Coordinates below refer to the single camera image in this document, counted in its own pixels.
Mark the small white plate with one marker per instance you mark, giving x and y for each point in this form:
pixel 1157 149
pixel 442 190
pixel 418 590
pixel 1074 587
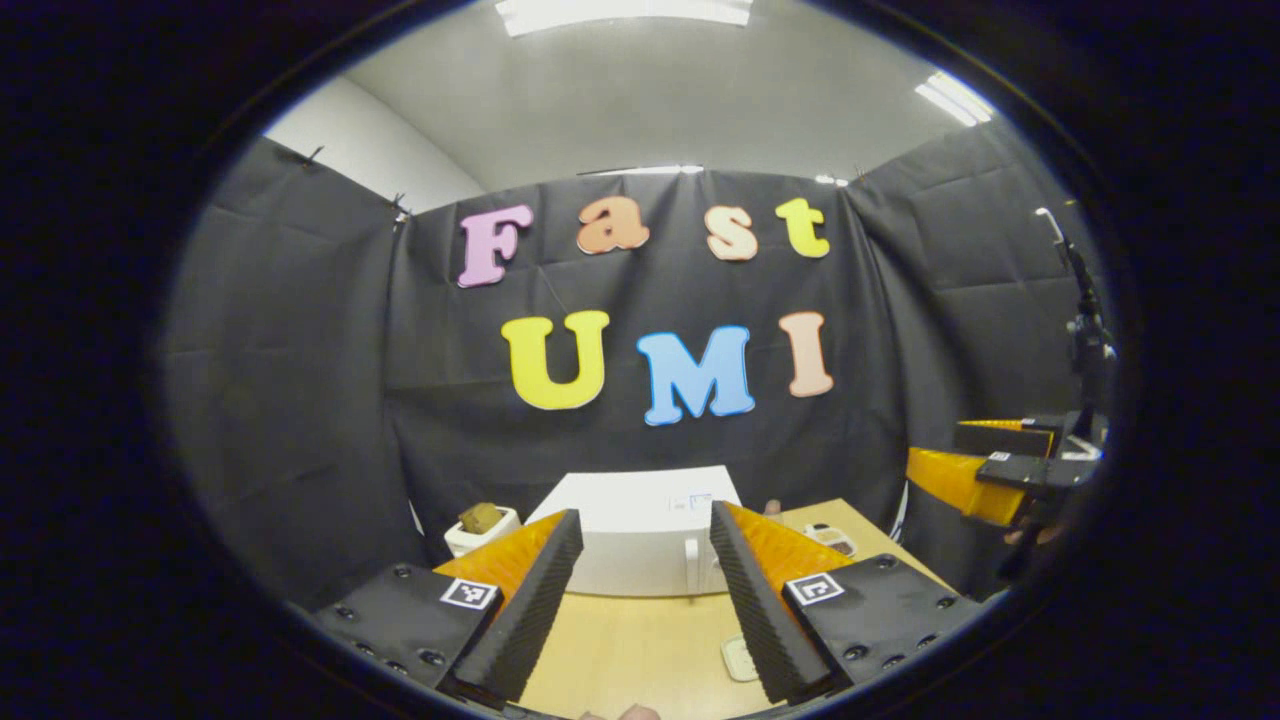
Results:
pixel 738 660

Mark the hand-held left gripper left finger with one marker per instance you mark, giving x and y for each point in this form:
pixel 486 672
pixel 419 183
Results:
pixel 530 610

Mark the white microwave oven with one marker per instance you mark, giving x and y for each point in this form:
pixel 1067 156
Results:
pixel 640 545

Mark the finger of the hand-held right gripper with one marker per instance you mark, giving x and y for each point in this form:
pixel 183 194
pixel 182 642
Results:
pixel 945 478
pixel 1005 438

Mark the white divided grain tray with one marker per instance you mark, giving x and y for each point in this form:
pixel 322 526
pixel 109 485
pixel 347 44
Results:
pixel 832 540

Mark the brown bread slice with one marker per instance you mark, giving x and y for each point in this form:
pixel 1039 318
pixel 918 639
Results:
pixel 480 518

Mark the white toaster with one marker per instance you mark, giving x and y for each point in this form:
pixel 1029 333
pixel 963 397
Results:
pixel 470 543

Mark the black backdrop cloth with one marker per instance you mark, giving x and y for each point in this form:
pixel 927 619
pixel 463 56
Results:
pixel 300 400

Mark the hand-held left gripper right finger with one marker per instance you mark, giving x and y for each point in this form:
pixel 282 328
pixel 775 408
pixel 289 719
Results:
pixel 760 615

